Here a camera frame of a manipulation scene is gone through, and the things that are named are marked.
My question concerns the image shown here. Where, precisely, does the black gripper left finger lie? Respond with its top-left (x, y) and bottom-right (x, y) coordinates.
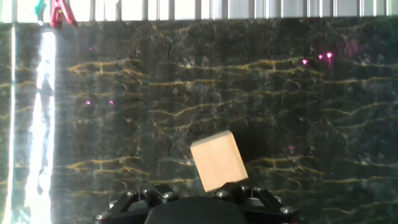
top-left (95, 184), bottom-right (181, 224)

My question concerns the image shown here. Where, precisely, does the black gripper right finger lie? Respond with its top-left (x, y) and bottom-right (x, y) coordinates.
top-left (213, 182), bottom-right (300, 224)

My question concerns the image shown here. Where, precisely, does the wooden cube block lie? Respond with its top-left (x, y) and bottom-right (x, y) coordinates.
top-left (189, 129), bottom-right (249, 194)

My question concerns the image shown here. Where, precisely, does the black marble pattern mat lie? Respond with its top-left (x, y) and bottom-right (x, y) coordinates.
top-left (0, 15), bottom-right (398, 224)

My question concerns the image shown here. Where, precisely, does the red clothespin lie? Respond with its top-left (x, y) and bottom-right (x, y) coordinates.
top-left (49, 0), bottom-right (78, 30)

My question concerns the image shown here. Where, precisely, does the teal clothespin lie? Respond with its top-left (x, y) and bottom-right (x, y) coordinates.
top-left (34, 0), bottom-right (48, 23)

